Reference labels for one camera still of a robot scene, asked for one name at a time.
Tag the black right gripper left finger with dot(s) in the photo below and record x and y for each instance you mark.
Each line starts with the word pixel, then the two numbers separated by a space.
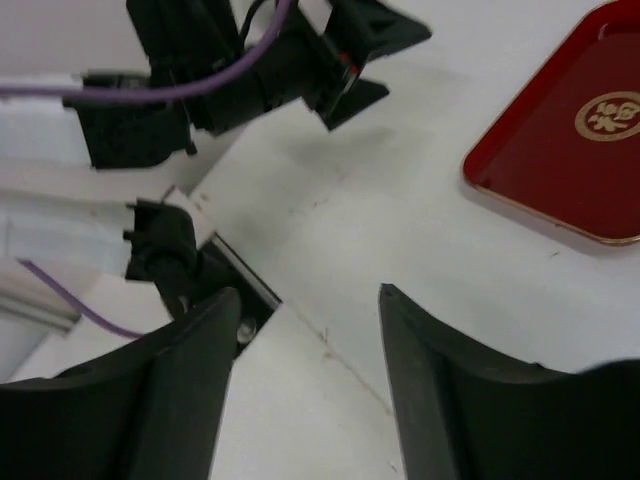
pixel 148 410

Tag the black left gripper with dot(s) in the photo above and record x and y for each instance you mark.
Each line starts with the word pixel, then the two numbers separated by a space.
pixel 187 41

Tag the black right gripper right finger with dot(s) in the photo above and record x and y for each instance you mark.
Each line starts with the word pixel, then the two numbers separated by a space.
pixel 466 411

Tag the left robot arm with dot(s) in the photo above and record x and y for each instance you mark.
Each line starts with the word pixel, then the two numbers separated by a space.
pixel 59 168

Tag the red lacquer tray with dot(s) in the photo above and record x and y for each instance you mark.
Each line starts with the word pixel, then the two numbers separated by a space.
pixel 566 148

